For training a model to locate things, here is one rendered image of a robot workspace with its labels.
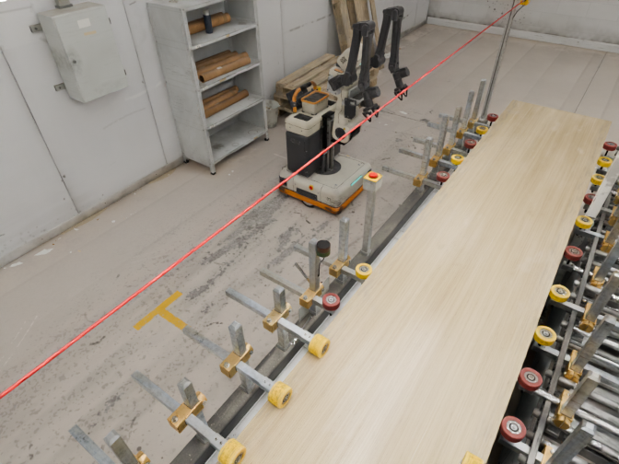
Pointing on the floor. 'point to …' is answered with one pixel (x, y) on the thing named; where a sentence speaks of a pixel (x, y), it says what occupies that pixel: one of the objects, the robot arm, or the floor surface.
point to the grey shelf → (195, 127)
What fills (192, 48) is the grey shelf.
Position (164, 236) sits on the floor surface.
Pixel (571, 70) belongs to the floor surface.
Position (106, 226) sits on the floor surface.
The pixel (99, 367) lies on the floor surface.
